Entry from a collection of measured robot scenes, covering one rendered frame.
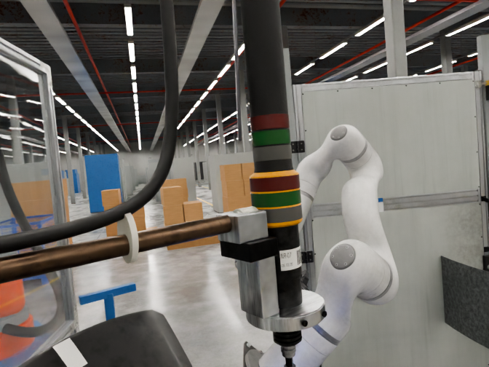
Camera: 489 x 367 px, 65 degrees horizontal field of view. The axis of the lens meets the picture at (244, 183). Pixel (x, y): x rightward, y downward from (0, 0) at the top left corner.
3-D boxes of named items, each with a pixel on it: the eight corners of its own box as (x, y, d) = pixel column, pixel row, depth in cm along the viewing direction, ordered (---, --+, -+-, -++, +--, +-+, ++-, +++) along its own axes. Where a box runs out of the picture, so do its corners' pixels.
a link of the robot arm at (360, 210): (334, 293, 94) (363, 312, 104) (381, 287, 87) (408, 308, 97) (330, 139, 122) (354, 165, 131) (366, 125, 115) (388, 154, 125)
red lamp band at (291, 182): (273, 192, 30) (273, 177, 30) (240, 192, 34) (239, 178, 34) (311, 186, 33) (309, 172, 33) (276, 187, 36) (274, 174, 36)
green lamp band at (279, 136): (270, 144, 31) (269, 129, 31) (244, 148, 33) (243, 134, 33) (299, 143, 33) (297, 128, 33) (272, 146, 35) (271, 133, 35)
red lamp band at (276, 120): (268, 128, 31) (268, 113, 31) (243, 132, 33) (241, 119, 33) (297, 127, 33) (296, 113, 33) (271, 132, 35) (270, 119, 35)
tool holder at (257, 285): (266, 351, 28) (255, 217, 27) (212, 324, 33) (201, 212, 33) (343, 312, 33) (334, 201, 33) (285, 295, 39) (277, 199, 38)
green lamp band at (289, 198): (275, 208, 30) (273, 193, 30) (241, 207, 34) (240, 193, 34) (311, 202, 33) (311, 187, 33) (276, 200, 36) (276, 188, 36)
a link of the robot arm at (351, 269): (346, 349, 96) (407, 278, 95) (306, 331, 85) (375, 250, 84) (317, 317, 106) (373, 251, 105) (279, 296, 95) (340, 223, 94)
